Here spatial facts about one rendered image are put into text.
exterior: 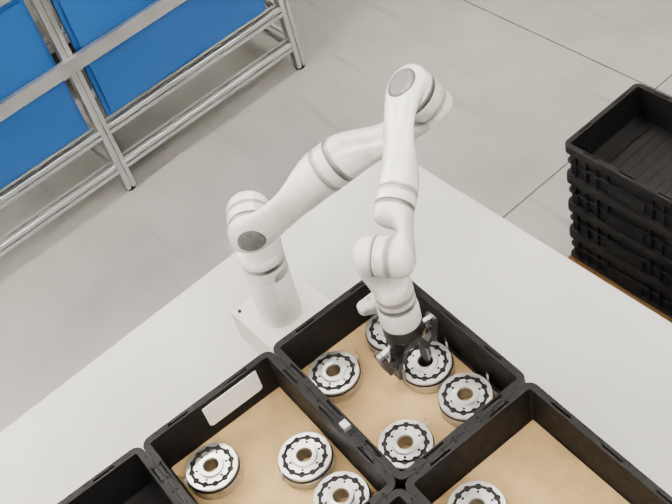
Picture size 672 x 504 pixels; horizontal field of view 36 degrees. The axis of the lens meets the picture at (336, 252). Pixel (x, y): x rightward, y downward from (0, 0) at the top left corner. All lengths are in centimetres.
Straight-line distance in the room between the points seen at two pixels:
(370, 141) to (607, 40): 221
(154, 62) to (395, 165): 203
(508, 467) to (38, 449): 103
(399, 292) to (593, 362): 56
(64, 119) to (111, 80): 21
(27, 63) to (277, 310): 156
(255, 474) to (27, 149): 187
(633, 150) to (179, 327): 128
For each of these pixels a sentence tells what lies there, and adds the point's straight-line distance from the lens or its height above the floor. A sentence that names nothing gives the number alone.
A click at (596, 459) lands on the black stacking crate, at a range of 184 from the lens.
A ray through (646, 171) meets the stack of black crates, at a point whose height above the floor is 49.
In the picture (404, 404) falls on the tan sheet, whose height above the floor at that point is 83.
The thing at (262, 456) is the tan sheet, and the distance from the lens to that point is 199.
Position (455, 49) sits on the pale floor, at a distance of 403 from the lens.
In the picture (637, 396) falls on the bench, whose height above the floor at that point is 70.
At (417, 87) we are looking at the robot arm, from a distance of 180.
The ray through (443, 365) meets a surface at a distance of 198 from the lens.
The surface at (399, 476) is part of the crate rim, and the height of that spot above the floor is 93.
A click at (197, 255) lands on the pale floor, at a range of 352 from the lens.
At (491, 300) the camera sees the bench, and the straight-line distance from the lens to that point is 227.
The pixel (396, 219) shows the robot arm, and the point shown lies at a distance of 170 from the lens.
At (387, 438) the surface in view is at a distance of 191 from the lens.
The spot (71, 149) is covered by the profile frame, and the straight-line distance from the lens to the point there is 364.
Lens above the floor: 248
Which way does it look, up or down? 47 degrees down
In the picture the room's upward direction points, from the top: 17 degrees counter-clockwise
